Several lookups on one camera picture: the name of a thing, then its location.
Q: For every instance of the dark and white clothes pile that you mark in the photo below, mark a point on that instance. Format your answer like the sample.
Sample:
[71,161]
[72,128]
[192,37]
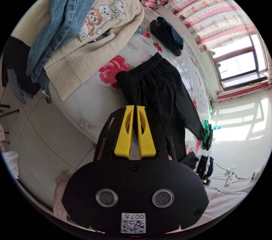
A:
[205,167]

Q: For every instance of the black pants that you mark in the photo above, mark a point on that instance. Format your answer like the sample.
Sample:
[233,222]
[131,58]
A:
[161,95]

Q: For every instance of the folded dark clothes pile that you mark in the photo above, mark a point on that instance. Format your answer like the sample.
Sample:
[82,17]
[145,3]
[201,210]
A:
[167,35]

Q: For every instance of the brown framed window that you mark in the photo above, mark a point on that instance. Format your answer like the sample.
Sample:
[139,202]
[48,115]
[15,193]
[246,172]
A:
[238,65]

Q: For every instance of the green and black clothes pile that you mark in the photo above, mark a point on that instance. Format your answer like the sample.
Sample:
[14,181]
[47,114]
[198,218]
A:
[207,135]

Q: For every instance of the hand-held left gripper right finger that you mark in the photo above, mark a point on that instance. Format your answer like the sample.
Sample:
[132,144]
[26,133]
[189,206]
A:
[145,137]

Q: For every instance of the white power strip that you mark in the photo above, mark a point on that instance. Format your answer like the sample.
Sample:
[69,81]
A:
[230,175]

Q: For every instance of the turquoise plastic object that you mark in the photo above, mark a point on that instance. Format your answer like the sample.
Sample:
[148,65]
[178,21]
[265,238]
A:
[216,127]

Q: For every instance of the pink patterned curtain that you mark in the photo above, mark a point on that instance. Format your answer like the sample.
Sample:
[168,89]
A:
[212,10]

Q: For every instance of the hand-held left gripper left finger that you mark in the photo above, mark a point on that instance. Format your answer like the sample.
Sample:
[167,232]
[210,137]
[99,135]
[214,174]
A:
[125,133]

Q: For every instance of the pile of clothes with jeans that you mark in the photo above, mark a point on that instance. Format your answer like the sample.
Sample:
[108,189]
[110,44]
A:
[63,20]

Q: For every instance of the person's body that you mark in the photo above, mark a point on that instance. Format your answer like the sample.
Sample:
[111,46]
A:
[223,201]

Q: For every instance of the bed with floral sheet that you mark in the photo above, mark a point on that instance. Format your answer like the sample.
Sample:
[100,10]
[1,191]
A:
[89,95]

